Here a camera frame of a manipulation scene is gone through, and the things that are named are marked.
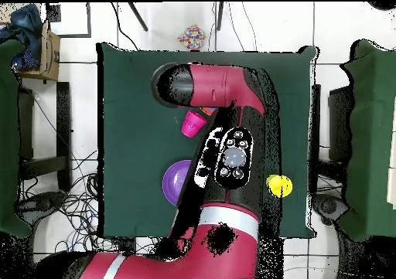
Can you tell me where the pink plastic cup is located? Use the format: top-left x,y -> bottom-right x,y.
180,109 -> 207,138

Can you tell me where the purple plastic bowl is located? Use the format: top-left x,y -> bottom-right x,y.
162,159 -> 193,206

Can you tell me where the dark green tablecloth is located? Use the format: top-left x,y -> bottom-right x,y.
97,42 -> 319,240

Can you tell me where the yellow plastic cup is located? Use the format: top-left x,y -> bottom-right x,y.
266,174 -> 293,199

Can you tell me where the black tripod leg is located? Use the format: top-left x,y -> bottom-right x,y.
128,2 -> 149,32
216,2 -> 224,31

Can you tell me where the cardboard box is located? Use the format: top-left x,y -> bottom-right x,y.
18,23 -> 61,82

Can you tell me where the green cloth covered table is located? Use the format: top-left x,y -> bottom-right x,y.
336,39 -> 396,243
0,39 -> 32,238

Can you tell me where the blue cloth bundle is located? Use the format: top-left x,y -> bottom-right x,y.
0,3 -> 43,71

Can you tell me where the tangle of floor cables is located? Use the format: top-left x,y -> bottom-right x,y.
18,148 -> 125,255

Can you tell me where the black stool frame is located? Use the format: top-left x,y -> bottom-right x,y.
18,81 -> 73,193
309,83 -> 353,175

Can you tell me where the black pedestal foot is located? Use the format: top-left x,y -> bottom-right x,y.
18,191 -> 67,221
312,193 -> 350,226

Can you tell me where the black rectangular frame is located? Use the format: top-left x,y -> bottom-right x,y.
46,2 -> 92,39

